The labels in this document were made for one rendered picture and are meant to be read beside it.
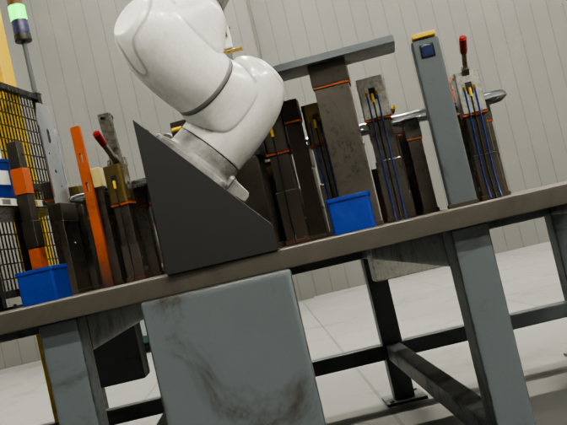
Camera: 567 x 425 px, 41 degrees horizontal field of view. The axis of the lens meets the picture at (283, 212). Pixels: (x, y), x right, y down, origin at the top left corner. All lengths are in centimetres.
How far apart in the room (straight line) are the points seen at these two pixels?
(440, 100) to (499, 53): 794
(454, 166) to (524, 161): 781
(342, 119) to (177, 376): 84
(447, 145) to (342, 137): 27
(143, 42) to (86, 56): 821
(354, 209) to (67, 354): 76
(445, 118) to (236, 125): 64
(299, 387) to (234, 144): 51
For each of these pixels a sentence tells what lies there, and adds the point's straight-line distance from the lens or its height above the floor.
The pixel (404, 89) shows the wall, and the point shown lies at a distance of 955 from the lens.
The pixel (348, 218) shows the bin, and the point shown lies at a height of 73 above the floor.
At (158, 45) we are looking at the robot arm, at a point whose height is 113.
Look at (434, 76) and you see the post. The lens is 201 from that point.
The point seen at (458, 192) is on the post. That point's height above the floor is 74.
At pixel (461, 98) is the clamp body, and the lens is 217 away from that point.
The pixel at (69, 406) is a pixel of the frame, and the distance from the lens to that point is 161.
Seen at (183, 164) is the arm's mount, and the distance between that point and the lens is 150.
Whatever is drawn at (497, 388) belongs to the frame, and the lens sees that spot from 163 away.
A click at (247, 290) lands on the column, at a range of 148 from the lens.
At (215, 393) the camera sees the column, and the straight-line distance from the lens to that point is 151.
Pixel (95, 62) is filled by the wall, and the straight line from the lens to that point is 965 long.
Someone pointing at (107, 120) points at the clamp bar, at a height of 119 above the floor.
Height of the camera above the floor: 71
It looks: 2 degrees up
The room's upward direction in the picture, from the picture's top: 13 degrees counter-clockwise
